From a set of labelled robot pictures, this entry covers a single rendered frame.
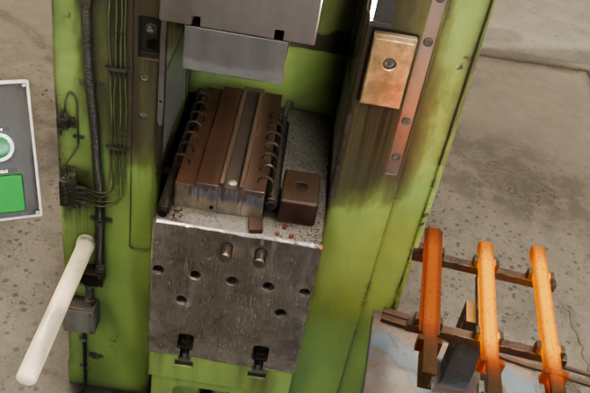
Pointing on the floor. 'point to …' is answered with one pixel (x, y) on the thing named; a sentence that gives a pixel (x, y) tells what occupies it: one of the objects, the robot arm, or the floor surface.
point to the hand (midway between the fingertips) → (491, 384)
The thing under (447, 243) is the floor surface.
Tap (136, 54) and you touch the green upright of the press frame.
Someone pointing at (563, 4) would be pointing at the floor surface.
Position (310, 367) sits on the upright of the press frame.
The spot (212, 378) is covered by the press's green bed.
